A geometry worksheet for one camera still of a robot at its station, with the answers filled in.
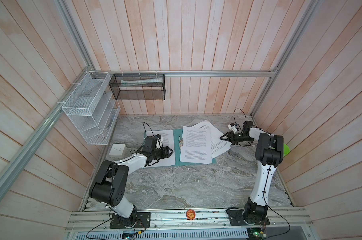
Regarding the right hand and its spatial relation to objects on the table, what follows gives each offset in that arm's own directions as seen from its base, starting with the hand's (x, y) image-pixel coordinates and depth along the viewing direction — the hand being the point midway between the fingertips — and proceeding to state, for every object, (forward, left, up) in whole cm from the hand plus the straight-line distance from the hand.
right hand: (222, 138), depth 104 cm
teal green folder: (+1, +32, -1) cm, 32 cm away
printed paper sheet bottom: (-5, +3, -1) cm, 6 cm away
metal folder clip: (-4, +29, +2) cm, 30 cm away
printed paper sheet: (-5, +19, -2) cm, 19 cm away
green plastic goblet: (-16, -31, +13) cm, 37 cm away
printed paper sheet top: (-3, +39, 0) cm, 39 cm away
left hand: (-16, +36, +5) cm, 40 cm away
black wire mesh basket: (+27, +60, +25) cm, 71 cm away
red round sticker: (-48, +24, 0) cm, 54 cm away
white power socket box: (-13, +71, +4) cm, 72 cm away
